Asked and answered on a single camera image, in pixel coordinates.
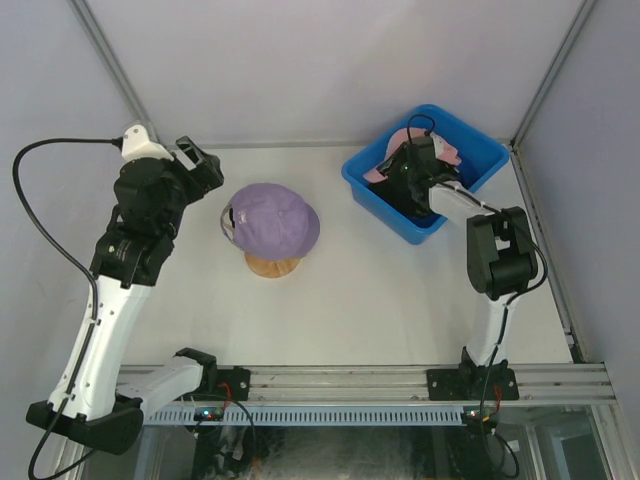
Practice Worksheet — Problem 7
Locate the pink baseball cap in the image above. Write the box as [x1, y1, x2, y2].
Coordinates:
[363, 127, 462, 183]

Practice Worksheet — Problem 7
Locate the purple baseball cap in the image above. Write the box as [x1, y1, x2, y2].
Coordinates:
[220, 183, 320, 261]

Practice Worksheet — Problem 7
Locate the black baseball cap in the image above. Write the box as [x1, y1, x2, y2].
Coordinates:
[366, 164, 461, 220]

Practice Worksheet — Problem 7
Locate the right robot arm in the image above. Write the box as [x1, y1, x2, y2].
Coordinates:
[366, 132, 547, 399]

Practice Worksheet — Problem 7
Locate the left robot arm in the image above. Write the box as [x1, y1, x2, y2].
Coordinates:
[26, 134, 224, 455]

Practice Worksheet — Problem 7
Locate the blue plastic bin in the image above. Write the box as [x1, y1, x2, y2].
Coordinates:
[341, 104, 509, 245]

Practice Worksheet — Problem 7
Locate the wooden hat stand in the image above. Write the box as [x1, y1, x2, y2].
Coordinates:
[244, 253, 301, 279]

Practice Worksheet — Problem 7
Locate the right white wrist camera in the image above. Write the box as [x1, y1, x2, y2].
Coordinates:
[429, 132, 446, 161]

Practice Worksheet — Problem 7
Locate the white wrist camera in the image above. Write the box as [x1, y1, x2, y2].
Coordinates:
[121, 124, 173, 162]
[429, 132, 446, 161]

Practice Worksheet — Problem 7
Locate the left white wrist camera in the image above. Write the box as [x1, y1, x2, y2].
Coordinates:
[121, 124, 173, 162]

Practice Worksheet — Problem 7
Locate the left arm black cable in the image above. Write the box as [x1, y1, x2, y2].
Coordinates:
[11, 136, 123, 480]

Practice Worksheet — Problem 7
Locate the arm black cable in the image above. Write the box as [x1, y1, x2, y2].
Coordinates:
[405, 113, 549, 411]
[11, 136, 123, 480]

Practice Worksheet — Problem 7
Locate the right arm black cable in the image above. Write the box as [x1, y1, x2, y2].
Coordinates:
[405, 113, 549, 411]

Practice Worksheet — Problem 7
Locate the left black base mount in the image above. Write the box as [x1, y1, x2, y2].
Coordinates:
[195, 366, 251, 401]

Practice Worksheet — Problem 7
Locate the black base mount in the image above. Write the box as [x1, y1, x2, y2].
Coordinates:
[195, 366, 251, 401]
[426, 365, 520, 401]

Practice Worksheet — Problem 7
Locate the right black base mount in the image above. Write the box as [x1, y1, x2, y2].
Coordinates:
[426, 365, 520, 401]

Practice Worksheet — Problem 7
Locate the perforated cable tray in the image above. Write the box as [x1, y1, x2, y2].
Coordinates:
[145, 403, 464, 427]

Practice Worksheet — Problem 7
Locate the aluminium front rail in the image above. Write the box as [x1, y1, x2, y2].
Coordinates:
[239, 364, 616, 406]

